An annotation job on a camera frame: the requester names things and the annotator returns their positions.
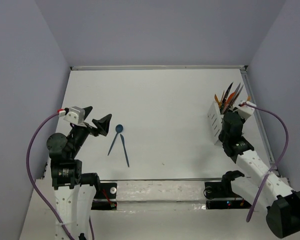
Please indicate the blue plastic spoon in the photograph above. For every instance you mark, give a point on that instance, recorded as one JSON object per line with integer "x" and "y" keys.
{"x": 118, "y": 129}

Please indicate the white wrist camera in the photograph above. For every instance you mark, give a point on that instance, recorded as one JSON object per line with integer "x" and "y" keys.
{"x": 245, "y": 109}
{"x": 73, "y": 115}

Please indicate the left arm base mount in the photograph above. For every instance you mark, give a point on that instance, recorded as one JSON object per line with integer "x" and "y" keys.
{"x": 106, "y": 198}

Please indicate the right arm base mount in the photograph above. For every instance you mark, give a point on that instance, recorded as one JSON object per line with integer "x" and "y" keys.
{"x": 219, "y": 194}

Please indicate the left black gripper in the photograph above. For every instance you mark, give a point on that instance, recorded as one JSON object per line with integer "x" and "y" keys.
{"x": 102, "y": 123}

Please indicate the orange knife in holder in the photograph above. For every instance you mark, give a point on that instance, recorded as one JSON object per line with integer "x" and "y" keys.
{"x": 217, "y": 100}

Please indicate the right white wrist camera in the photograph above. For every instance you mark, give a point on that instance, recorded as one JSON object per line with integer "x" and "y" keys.
{"x": 245, "y": 109}

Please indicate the patterned-handle metal knife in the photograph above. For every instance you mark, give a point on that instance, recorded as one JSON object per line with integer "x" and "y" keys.
{"x": 225, "y": 97}

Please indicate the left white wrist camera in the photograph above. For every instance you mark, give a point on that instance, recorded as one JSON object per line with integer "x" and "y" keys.
{"x": 73, "y": 115}

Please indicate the pink-handle metal knife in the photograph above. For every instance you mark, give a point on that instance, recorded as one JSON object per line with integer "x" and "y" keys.
{"x": 238, "y": 91}

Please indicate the orange-red plastic knife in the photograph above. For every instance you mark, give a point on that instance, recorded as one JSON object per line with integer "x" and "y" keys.
{"x": 231, "y": 97}

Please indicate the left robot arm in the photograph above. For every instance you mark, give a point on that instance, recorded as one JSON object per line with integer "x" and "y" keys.
{"x": 74, "y": 190}

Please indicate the teal plastic knife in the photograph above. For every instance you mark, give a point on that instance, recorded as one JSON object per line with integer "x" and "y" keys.
{"x": 125, "y": 150}

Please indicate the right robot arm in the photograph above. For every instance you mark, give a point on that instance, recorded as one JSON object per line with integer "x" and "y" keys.
{"x": 278, "y": 199}

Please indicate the white two-compartment utensil holder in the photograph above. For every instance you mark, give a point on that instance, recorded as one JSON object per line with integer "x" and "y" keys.
{"x": 215, "y": 119}

